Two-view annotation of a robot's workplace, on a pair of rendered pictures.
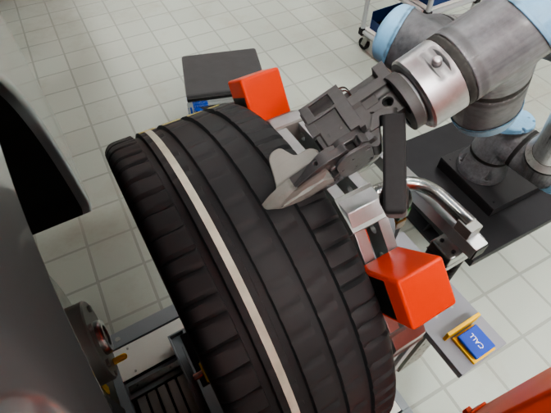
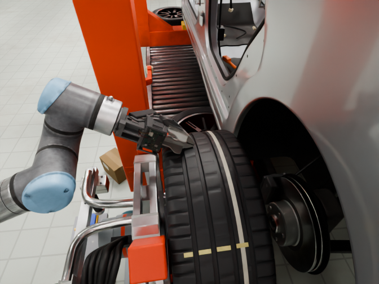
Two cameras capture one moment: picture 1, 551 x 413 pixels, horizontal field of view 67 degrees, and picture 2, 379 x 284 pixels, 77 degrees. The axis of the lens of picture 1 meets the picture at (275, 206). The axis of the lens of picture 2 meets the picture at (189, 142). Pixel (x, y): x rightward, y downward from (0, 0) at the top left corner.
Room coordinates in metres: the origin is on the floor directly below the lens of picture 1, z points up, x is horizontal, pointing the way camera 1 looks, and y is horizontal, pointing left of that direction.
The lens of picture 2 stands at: (0.75, 0.18, 1.65)
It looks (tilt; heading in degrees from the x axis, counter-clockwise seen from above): 45 degrees down; 202
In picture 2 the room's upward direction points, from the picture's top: straight up
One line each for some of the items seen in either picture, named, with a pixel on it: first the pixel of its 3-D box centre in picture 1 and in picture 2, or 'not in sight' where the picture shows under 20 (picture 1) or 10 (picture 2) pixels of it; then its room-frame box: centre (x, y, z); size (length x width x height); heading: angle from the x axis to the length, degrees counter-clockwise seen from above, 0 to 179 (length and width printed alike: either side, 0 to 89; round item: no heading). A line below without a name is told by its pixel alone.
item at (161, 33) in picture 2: not in sight; (172, 27); (-1.76, -1.06, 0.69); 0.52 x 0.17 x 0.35; 120
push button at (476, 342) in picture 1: (475, 342); (89, 220); (0.39, -0.54, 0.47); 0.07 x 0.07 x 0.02; 30
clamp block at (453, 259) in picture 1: (454, 246); (95, 184); (0.41, -0.33, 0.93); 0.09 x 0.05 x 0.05; 120
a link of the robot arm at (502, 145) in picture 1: (504, 134); not in sight; (1.13, -0.84, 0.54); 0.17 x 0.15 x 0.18; 37
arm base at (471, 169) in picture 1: (485, 159); not in sight; (1.14, -0.83, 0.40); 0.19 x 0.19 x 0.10
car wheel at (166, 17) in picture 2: not in sight; (173, 20); (-2.81, -1.56, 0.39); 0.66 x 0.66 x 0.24
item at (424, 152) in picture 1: (462, 197); not in sight; (1.14, -0.82, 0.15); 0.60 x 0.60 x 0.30; 28
